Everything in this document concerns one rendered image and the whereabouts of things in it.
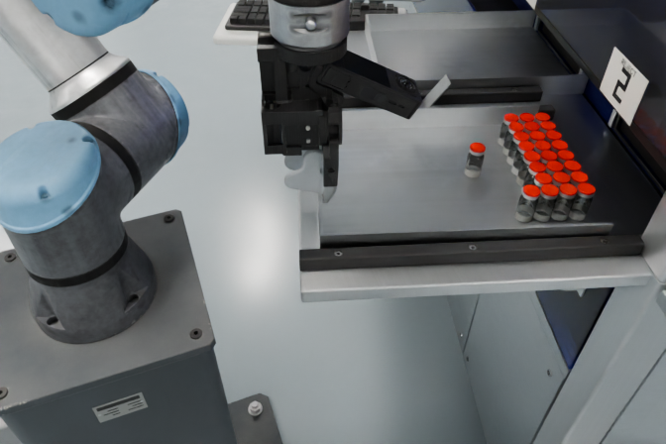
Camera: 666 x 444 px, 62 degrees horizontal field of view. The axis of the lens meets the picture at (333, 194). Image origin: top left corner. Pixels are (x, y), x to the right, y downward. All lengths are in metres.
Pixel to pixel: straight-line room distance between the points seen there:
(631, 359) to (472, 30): 0.67
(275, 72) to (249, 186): 1.59
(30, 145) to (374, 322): 1.22
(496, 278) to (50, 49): 0.56
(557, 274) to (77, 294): 0.55
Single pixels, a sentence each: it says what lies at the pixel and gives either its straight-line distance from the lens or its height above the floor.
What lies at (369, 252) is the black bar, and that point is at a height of 0.90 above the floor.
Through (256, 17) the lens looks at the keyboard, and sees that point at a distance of 1.36.
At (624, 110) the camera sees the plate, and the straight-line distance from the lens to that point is 0.76.
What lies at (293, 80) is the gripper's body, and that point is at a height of 1.09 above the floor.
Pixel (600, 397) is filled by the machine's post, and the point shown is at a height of 0.63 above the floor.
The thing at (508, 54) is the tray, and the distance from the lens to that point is 1.11.
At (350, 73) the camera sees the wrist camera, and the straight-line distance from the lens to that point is 0.55.
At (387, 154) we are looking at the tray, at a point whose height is 0.88.
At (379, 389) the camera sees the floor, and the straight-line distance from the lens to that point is 1.57.
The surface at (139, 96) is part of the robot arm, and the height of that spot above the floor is 1.01.
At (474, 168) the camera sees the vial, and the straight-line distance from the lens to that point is 0.77.
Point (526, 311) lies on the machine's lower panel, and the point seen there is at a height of 0.54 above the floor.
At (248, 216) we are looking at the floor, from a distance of 2.00.
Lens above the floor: 1.36
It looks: 41 degrees down
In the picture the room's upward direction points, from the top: straight up
